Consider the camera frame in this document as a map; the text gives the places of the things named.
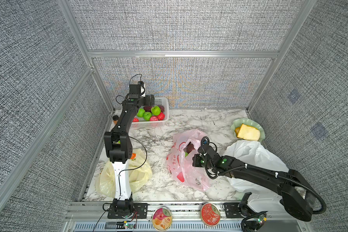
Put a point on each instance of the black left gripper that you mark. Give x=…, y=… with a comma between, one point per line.
x=147, y=102

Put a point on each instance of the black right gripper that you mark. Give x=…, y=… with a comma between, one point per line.
x=195, y=161

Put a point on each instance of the dark purple fruit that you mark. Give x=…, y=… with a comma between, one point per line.
x=189, y=148
x=147, y=108
x=162, y=108

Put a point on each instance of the pink plastic bag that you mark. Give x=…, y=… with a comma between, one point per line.
x=180, y=167

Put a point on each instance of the white plastic bag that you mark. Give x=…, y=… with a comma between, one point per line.
x=254, y=153

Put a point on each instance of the yellow plastic bag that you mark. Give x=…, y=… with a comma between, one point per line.
x=106, y=183

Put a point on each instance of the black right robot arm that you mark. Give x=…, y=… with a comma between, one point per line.
x=299, y=199

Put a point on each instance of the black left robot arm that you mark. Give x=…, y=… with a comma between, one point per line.
x=118, y=145

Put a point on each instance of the white plastic basket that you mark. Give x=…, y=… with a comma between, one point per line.
x=144, y=124

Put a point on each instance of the green glass bowl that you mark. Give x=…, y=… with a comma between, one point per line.
x=238, y=122

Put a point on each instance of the yellow bread slice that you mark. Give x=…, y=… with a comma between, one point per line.
x=246, y=132

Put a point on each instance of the red round tin lid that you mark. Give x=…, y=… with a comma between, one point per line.
x=210, y=214

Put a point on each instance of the pink round tin lid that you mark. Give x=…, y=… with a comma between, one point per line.
x=162, y=219

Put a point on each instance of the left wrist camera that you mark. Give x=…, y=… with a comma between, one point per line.
x=142, y=88

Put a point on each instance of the aluminium frame rail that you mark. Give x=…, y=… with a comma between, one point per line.
x=183, y=54

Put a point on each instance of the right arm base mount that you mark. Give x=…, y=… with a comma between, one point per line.
x=251, y=221

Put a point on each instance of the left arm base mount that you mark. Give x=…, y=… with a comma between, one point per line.
x=127, y=209

